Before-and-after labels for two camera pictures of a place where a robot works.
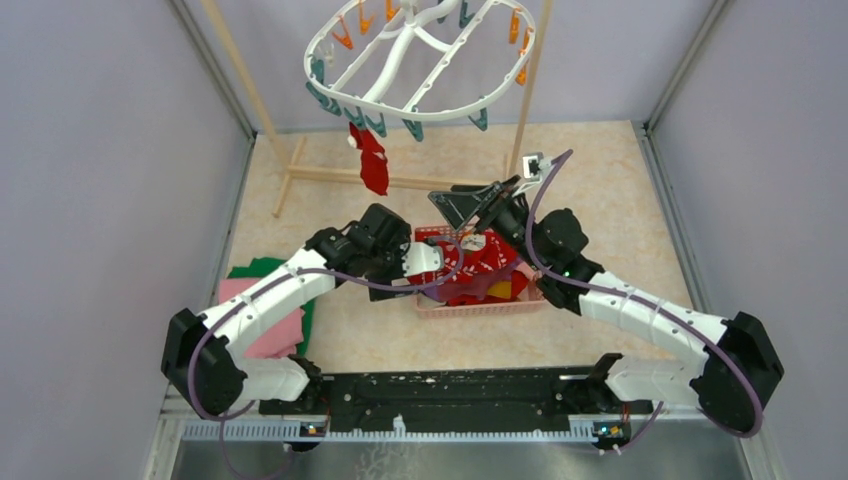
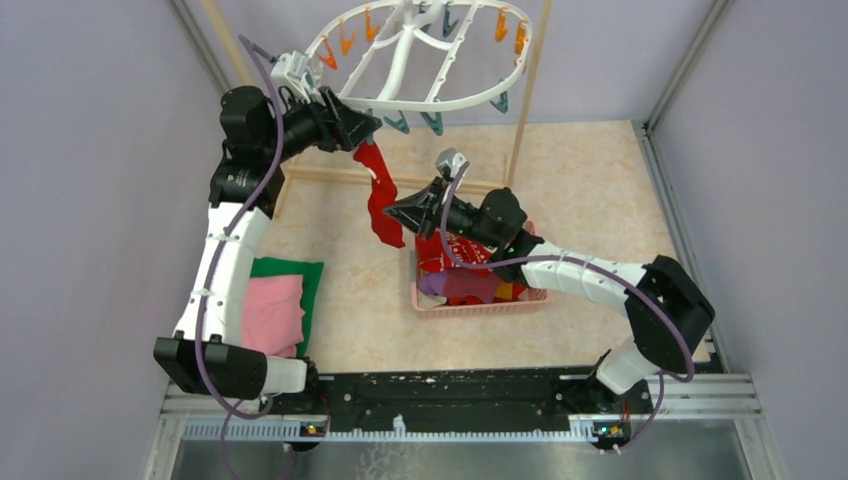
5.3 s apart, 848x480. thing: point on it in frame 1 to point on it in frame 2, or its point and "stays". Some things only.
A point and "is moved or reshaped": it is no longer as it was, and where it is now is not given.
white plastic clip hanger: [390, 46] is moved or reshaped
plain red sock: [374, 171] is moved or reshaped
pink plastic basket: [531, 306] stays
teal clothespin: [416, 128] to [435, 123]
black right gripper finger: [462, 207] to [418, 211]
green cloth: [261, 268] stays
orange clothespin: [344, 40] to [330, 60]
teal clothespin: [380, 128] is moved or reshaped
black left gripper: [397, 273] to [339, 126]
